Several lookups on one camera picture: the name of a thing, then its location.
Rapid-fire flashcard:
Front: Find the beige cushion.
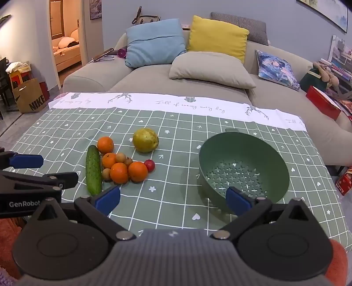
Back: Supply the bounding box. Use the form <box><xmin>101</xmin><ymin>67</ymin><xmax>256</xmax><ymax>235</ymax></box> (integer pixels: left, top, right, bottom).
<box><xmin>169</xmin><ymin>52</ymin><xmax>256</xmax><ymax>89</ymax></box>

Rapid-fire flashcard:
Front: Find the orange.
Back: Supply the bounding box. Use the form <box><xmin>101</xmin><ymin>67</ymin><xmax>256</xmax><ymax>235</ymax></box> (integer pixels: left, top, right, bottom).
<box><xmin>101</xmin><ymin>152</ymin><xmax>117</xmax><ymax>169</ymax></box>
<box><xmin>110</xmin><ymin>162</ymin><xmax>129</xmax><ymax>184</ymax></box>
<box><xmin>128</xmin><ymin>161</ymin><xmax>149</xmax><ymax>183</ymax></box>
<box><xmin>97</xmin><ymin>136</ymin><xmax>114</xmax><ymax>155</ymax></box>

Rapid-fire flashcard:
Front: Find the dark green bag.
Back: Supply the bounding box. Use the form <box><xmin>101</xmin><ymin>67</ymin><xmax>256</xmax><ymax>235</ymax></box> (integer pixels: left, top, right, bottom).
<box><xmin>299</xmin><ymin>67</ymin><xmax>328</xmax><ymax>93</ymax></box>

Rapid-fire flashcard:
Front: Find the green cucumber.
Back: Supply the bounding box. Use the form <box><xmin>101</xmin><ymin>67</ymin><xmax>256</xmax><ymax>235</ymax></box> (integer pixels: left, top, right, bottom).
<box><xmin>85</xmin><ymin>145</ymin><xmax>103</xmax><ymax>196</ymax></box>

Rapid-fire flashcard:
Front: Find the red shopping bag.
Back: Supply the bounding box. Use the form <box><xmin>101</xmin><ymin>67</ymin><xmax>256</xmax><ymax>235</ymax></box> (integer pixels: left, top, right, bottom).
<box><xmin>335</xmin><ymin>166</ymin><xmax>352</xmax><ymax>196</ymax></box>

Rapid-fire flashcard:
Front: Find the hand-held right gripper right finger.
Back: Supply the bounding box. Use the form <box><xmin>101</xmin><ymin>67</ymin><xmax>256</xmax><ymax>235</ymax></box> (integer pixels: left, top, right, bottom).
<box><xmin>210</xmin><ymin>186</ymin><xmax>319</xmax><ymax>240</ymax></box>

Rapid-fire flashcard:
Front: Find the red box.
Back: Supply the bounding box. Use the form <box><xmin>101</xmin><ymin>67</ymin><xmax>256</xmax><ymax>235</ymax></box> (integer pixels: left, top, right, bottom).
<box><xmin>305</xmin><ymin>86</ymin><xmax>342</xmax><ymax>121</ymax></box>

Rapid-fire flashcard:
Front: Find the green checked tablecloth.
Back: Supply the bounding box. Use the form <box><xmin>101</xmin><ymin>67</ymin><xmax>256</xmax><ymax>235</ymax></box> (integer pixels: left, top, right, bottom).
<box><xmin>0</xmin><ymin>92</ymin><xmax>346</xmax><ymax>249</ymax></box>

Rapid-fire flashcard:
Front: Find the beige handbag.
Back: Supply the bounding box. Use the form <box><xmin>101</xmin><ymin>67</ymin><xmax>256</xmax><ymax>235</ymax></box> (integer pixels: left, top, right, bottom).
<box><xmin>131</xmin><ymin>6</ymin><xmax>161</xmax><ymax>25</ymax></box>

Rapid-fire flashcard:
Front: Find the small wall picture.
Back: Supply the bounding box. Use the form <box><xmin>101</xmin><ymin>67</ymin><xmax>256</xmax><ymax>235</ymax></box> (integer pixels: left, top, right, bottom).
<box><xmin>90</xmin><ymin>0</ymin><xmax>102</xmax><ymax>20</ymax></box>

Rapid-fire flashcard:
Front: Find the yellow-green pear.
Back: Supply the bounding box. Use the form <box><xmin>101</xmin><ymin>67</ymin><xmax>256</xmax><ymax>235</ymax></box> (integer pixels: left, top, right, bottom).
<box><xmin>133</xmin><ymin>128</ymin><xmax>160</xmax><ymax>153</ymax></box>

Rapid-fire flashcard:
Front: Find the plush toy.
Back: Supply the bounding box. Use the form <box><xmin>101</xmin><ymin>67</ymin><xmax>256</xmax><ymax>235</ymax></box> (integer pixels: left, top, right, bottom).
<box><xmin>312</xmin><ymin>62</ymin><xmax>340</xmax><ymax>89</ymax></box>

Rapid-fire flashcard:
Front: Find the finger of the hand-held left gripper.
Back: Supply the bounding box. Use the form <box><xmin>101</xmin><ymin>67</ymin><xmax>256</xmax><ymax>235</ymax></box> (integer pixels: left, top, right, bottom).
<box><xmin>0</xmin><ymin>148</ymin><xmax>44</xmax><ymax>171</ymax></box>
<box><xmin>0</xmin><ymin>171</ymin><xmax>79</xmax><ymax>193</ymax></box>

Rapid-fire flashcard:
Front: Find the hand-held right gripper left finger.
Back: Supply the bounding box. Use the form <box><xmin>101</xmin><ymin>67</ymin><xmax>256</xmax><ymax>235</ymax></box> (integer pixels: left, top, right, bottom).
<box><xmin>26</xmin><ymin>185</ymin><xmax>137</xmax><ymax>241</ymax></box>

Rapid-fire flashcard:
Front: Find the yellow cushion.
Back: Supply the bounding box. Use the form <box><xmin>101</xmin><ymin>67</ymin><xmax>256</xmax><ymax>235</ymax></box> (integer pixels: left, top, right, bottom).
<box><xmin>186</xmin><ymin>15</ymin><xmax>250</xmax><ymax>64</ymax></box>

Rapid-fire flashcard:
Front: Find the pile of magazines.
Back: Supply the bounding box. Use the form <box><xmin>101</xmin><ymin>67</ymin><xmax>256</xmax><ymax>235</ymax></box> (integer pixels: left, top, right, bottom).
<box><xmin>319</xmin><ymin>34</ymin><xmax>352</xmax><ymax>117</ymax></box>

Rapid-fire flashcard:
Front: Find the grey textured cushion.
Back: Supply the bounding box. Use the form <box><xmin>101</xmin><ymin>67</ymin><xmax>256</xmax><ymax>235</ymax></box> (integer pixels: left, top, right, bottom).
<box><xmin>210</xmin><ymin>12</ymin><xmax>269</xmax><ymax>46</ymax></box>

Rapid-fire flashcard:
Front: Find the brown paper bag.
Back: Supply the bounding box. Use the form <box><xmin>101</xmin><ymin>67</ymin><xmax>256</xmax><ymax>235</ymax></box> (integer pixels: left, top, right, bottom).
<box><xmin>12</xmin><ymin>78</ymin><xmax>50</xmax><ymax>114</ymax></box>

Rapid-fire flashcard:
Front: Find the large wall painting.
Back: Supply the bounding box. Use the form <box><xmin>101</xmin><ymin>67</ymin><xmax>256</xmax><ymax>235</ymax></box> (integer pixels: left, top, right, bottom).
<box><xmin>296</xmin><ymin>0</ymin><xmax>352</xmax><ymax>34</ymax></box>

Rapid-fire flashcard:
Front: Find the dark wooden chair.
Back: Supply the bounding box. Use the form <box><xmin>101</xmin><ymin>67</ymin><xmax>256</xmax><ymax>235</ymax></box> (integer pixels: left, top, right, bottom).
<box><xmin>0</xmin><ymin>57</ymin><xmax>12</xmax><ymax>120</ymax></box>

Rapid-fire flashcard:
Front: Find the blue printed cushion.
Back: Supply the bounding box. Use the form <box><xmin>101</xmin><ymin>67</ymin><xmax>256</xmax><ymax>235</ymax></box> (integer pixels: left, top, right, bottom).
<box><xmin>255</xmin><ymin>50</ymin><xmax>301</xmax><ymax>91</ymax></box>

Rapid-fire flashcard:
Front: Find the bed with white bedding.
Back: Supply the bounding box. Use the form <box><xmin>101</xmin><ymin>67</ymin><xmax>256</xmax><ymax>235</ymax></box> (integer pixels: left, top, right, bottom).
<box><xmin>52</xmin><ymin>29</ymin><xmax>82</xmax><ymax>73</ymax></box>

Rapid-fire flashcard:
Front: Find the beige sofa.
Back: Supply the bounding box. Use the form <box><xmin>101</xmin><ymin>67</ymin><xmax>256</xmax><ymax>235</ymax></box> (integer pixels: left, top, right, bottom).
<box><xmin>63</xmin><ymin>29</ymin><xmax>352</xmax><ymax>166</ymax></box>

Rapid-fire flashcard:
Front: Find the green plastic colander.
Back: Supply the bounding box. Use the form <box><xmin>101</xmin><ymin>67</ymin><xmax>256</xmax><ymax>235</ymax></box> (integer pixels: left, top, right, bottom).
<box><xmin>199</xmin><ymin>128</ymin><xmax>290</xmax><ymax>214</ymax></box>

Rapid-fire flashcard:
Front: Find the tablet with dark cover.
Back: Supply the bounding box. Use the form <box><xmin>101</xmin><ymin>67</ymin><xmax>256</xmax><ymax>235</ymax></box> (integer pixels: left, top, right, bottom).
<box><xmin>92</xmin><ymin>48</ymin><xmax>115</xmax><ymax>62</ymax></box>

